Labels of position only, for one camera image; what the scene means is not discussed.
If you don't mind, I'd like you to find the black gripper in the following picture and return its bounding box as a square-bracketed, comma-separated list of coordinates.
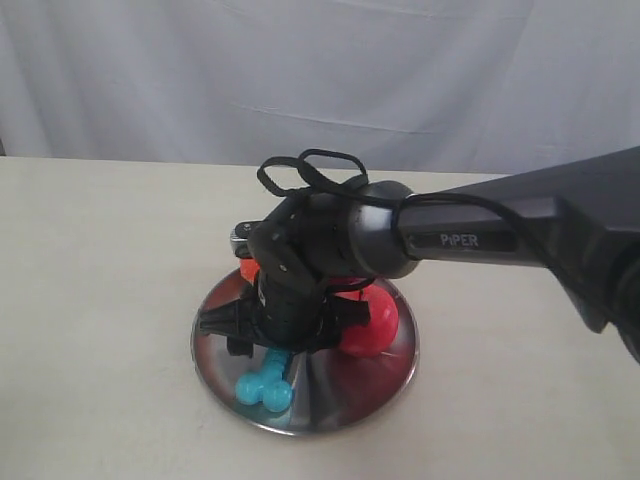
[197, 192, 373, 358]

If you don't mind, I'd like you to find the teal toy bone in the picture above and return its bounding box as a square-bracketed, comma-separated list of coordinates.
[235, 349, 294, 413]

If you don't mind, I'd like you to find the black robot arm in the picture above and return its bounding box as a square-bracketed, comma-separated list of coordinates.
[197, 148, 639, 355]

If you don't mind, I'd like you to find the orange textured fruit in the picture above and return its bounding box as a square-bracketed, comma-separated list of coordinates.
[239, 258, 260, 284]

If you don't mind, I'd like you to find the round stainless steel plate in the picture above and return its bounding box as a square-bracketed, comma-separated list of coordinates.
[191, 279, 420, 436]

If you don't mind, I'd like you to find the red apple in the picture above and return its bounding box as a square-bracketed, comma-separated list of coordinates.
[329, 283, 399, 358]

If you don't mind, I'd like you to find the white backdrop cloth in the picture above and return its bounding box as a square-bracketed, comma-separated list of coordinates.
[1, 1, 639, 173]

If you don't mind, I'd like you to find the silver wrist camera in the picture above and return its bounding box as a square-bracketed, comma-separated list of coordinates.
[229, 220, 261, 252]

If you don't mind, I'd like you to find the black cable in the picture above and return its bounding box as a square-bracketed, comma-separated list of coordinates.
[256, 147, 551, 271]

